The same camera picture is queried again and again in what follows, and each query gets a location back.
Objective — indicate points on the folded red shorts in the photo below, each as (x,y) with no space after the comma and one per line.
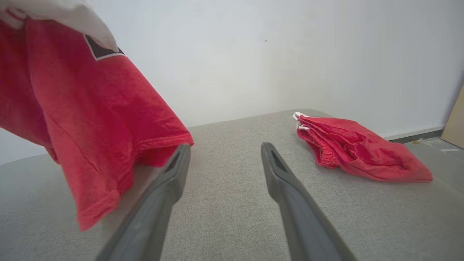
(362,152)

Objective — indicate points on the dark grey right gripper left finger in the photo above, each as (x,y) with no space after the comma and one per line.
(152,217)

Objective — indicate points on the beige wooden board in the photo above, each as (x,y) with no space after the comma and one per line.
(455,123)

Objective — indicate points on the dark wall baseboard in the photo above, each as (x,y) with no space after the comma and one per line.
(417,136)

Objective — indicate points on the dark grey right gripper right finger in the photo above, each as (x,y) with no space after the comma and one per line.
(304,224)

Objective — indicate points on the red and white jersey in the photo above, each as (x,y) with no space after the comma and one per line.
(90,127)

